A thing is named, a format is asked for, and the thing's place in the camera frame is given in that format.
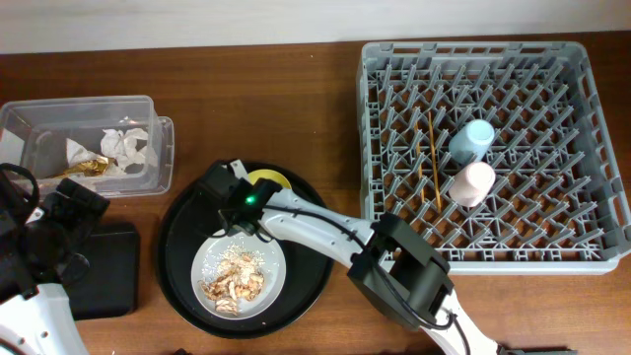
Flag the yellow bowl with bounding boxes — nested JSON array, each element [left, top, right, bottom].
[[248, 169, 292, 189]]

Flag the food scraps with rice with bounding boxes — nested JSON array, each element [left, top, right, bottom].
[[197, 244, 265, 317]]

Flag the grey plate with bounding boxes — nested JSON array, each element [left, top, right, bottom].
[[190, 233, 286, 320]]

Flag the gold snack wrapper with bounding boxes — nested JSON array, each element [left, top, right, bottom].
[[50, 156, 115, 178]]

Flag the wooden chopstick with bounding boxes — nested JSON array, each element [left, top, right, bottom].
[[428, 111, 443, 213], [414, 120, 425, 204]]

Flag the pink cup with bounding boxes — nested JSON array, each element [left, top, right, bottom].
[[448, 162, 496, 207]]

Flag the blue cup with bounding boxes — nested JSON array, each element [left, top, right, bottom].
[[449, 119, 495, 165]]

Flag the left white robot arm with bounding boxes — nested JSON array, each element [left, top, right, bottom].
[[1, 163, 109, 354]]

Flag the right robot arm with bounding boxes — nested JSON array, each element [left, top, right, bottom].
[[195, 161, 502, 354]]

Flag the grey dishwasher rack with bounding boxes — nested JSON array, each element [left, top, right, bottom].
[[357, 41, 630, 275]]

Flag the round black tray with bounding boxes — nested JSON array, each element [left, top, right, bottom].
[[154, 181, 334, 339]]

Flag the clear plastic bin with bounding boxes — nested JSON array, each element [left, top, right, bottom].
[[1, 96, 175, 198]]

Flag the black rectangular bin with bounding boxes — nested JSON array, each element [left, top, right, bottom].
[[62, 222, 140, 320]]

